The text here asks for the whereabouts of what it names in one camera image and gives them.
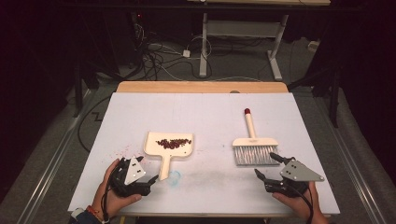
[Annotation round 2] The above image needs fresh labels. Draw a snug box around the white table cover sheet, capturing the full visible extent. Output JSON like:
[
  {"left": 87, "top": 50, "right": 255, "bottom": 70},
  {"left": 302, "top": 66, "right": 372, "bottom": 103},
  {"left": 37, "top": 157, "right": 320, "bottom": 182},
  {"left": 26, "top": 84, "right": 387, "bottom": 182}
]
[{"left": 67, "top": 91, "right": 340, "bottom": 217}]

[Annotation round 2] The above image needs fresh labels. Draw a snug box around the right hand-held gripper cable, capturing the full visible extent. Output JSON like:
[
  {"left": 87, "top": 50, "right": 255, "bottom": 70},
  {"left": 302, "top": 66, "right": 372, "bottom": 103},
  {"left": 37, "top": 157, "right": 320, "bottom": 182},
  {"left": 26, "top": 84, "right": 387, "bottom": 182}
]
[{"left": 290, "top": 183, "right": 314, "bottom": 224}]

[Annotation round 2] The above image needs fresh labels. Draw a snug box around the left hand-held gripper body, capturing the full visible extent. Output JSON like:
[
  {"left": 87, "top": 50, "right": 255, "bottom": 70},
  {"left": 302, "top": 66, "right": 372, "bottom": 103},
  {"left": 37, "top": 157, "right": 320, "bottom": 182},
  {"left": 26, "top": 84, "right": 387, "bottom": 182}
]
[{"left": 110, "top": 156, "right": 152, "bottom": 198}]

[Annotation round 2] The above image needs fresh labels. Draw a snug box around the person's left hand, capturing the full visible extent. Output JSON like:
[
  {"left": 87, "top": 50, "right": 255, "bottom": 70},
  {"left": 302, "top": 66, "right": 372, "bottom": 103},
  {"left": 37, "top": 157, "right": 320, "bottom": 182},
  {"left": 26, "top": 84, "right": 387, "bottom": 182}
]
[{"left": 92, "top": 158, "right": 143, "bottom": 218}]

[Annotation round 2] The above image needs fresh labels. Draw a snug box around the red cord bracelet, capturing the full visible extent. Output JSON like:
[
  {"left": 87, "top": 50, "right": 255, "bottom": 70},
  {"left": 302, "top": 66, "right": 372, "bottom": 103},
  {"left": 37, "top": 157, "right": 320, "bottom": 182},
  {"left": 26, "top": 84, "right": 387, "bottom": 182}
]
[{"left": 86, "top": 204, "right": 103, "bottom": 222}]

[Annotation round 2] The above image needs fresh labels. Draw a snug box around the white metal desk frame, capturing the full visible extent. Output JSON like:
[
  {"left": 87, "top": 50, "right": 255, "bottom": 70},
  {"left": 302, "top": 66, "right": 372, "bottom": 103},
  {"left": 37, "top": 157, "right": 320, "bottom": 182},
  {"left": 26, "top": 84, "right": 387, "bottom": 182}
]
[{"left": 186, "top": 0, "right": 331, "bottom": 81}]

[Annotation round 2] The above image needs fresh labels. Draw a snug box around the metal floor rail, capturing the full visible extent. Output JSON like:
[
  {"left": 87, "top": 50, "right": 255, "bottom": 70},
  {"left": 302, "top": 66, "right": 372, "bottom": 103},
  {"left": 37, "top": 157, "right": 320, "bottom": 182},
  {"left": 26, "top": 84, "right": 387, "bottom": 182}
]
[
  {"left": 13, "top": 88, "right": 92, "bottom": 224},
  {"left": 314, "top": 96, "right": 389, "bottom": 224}
]

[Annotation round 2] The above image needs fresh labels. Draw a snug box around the wooden table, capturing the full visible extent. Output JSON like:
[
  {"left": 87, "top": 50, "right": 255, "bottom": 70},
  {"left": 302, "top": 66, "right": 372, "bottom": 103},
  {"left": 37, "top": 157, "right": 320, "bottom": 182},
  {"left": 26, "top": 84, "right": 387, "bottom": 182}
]
[{"left": 116, "top": 80, "right": 289, "bottom": 94}]

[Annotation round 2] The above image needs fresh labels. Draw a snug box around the left hand-held gripper cable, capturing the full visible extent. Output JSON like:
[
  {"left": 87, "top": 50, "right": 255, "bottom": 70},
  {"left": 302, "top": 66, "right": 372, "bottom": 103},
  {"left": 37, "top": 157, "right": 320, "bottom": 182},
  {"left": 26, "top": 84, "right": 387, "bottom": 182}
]
[{"left": 101, "top": 161, "right": 125, "bottom": 223}]

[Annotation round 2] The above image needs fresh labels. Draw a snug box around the black floor cable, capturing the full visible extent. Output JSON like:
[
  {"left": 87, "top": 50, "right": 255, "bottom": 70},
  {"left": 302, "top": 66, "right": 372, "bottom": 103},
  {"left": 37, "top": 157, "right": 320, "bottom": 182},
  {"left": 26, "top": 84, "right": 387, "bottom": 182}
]
[{"left": 77, "top": 94, "right": 113, "bottom": 153}]

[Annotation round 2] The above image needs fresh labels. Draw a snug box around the cream brush with red cap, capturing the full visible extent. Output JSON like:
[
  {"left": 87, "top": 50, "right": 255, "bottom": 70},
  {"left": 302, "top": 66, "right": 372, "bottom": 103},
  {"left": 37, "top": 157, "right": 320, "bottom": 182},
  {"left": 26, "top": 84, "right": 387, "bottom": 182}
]
[{"left": 232, "top": 107, "right": 279, "bottom": 166}]

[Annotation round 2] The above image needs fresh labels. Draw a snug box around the black stand leg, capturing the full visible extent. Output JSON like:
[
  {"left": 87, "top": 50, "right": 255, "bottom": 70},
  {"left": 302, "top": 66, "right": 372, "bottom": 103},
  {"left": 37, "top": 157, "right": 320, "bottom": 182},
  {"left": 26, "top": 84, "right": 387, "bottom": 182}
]
[{"left": 288, "top": 62, "right": 341, "bottom": 129}]

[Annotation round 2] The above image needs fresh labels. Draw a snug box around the person's right hand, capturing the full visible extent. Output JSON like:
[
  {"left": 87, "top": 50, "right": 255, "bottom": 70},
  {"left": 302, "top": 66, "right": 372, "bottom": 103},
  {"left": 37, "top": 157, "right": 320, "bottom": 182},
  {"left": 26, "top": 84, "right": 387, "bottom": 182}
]
[{"left": 271, "top": 181, "right": 328, "bottom": 221}]

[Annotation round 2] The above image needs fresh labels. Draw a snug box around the cream dustpan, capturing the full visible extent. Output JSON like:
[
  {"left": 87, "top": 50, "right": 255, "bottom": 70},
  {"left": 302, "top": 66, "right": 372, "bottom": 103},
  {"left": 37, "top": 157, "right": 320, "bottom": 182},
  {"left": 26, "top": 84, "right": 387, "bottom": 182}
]
[{"left": 143, "top": 131, "right": 194, "bottom": 181}]

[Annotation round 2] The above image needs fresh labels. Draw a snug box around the tangle of floor cables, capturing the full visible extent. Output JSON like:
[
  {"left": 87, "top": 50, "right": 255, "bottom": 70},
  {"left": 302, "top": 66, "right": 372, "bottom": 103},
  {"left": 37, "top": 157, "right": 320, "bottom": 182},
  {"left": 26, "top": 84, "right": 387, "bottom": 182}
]
[{"left": 132, "top": 21, "right": 214, "bottom": 82}]

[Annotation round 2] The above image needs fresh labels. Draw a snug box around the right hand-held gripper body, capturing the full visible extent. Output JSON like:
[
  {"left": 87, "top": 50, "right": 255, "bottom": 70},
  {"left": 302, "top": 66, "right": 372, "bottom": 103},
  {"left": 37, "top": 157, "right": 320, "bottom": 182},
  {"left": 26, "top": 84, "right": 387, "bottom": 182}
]
[{"left": 263, "top": 159, "right": 325, "bottom": 199}]

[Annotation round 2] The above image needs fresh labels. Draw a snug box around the pile of red crumbs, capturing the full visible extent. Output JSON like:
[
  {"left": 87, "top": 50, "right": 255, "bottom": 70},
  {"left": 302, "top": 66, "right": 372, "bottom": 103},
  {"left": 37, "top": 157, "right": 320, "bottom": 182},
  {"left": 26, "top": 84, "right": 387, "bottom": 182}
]
[{"left": 155, "top": 138, "right": 192, "bottom": 150}]

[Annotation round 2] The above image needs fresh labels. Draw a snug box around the hand-held gripper cable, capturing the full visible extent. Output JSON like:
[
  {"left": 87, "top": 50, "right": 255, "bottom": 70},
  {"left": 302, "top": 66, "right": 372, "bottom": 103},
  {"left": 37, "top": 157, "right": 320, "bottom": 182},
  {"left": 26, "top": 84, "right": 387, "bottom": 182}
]
[
  {"left": 290, "top": 183, "right": 314, "bottom": 224},
  {"left": 101, "top": 161, "right": 125, "bottom": 223}
]

